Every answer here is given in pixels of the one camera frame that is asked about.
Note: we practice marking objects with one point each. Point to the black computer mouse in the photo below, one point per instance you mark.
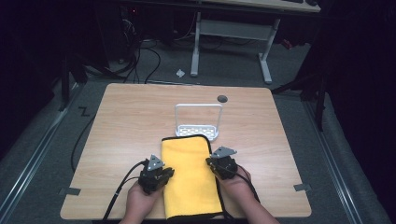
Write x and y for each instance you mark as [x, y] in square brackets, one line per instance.
[311, 2]

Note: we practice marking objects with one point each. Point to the person's left hand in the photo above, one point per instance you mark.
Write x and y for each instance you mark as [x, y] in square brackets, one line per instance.
[141, 200]

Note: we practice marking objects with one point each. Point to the grey tape strip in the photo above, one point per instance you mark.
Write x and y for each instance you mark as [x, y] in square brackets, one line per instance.
[302, 187]
[70, 191]

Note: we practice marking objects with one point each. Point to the black table grommet hole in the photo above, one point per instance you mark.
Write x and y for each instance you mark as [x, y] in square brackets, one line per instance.
[222, 99]

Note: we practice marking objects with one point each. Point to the metal floor rail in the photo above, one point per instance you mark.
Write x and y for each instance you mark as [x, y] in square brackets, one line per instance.
[334, 168]
[34, 152]

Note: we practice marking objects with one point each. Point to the yellow towel with black edge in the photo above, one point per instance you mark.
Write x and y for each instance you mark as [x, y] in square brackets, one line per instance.
[190, 177]

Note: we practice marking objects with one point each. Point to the black keyboard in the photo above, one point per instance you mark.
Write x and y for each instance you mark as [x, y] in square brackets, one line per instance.
[292, 1]

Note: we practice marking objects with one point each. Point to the white towel rack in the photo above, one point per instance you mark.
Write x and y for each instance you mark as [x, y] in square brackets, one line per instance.
[196, 124]

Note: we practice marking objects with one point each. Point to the dark computer tower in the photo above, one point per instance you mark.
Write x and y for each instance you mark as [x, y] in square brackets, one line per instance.
[128, 31]

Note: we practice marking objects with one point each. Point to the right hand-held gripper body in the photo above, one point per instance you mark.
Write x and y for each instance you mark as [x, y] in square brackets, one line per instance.
[225, 165]

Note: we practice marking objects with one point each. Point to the black metal stand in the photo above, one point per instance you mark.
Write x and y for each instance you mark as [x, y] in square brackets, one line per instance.
[64, 84]
[320, 102]

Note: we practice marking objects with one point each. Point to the white desk with metal legs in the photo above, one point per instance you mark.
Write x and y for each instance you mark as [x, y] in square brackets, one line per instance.
[232, 28]

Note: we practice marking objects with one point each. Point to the person's right hand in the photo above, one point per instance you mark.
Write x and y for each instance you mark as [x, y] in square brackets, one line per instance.
[235, 189]

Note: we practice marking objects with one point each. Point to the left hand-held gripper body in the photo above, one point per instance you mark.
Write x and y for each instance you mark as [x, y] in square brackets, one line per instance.
[152, 179]

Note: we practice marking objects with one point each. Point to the small red object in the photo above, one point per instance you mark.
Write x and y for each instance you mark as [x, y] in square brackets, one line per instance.
[287, 44]

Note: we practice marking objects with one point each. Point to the white paper scrap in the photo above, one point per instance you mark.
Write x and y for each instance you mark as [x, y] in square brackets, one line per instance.
[180, 73]

